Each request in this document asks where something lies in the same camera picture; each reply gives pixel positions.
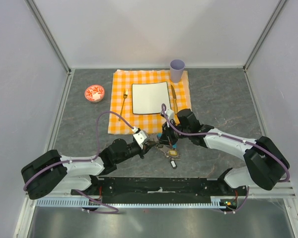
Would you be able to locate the grey slotted cable duct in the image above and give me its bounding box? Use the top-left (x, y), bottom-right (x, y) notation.
top-left (36, 197), bottom-right (226, 209)

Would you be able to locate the yellow key tag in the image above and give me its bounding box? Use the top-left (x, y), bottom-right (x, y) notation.
top-left (168, 150), bottom-right (178, 157)

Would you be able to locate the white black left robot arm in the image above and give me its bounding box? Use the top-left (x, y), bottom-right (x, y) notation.
top-left (21, 139), bottom-right (156, 200)

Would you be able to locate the gold knife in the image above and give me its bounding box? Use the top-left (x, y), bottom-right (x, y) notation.
top-left (171, 85), bottom-right (178, 113)

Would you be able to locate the black key tag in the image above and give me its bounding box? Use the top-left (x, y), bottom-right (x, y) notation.
top-left (170, 160), bottom-right (177, 169)

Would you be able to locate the white square plate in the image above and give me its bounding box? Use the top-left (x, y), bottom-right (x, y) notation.
top-left (132, 82), bottom-right (171, 115)

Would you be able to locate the lilac plastic cup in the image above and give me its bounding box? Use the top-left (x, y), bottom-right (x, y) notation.
top-left (170, 59), bottom-right (185, 83)

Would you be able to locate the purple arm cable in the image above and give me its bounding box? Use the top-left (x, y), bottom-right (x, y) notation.
top-left (23, 111), bottom-right (136, 191)
top-left (161, 103), bottom-right (291, 183)

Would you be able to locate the gold fork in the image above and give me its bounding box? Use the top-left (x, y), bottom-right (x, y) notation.
top-left (120, 89), bottom-right (128, 116)

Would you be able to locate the red white patterned bowl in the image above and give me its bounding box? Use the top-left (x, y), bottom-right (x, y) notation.
top-left (84, 84), bottom-right (105, 103)

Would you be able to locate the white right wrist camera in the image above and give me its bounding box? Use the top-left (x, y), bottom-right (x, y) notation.
top-left (160, 109), bottom-right (175, 121)

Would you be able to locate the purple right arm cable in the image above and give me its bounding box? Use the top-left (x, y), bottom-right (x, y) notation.
top-left (161, 103), bottom-right (291, 183)

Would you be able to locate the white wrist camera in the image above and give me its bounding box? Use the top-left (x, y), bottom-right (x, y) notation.
top-left (160, 109), bottom-right (175, 121)
top-left (132, 126), bottom-right (149, 149)

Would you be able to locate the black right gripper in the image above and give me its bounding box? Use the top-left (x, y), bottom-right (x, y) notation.
top-left (157, 120), bottom-right (190, 146)

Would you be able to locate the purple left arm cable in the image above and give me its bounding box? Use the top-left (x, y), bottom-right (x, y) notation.
top-left (23, 111), bottom-right (136, 191)

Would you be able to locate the orange white checkered cloth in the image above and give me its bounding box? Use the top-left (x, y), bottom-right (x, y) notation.
top-left (110, 69), bottom-right (192, 134)

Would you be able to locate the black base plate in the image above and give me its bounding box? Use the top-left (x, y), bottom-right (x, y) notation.
top-left (83, 177), bottom-right (247, 204)

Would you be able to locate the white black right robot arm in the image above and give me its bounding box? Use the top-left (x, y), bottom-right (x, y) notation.
top-left (159, 105), bottom-right (290, 195)

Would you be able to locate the keyring chain with keys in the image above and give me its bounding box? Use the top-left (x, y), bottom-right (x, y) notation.
top-left (149, 133), bottom-right (182, 162)

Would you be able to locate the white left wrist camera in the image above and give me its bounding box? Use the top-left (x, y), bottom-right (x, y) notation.
top-left (132, 126), bottom-right (149, 149)

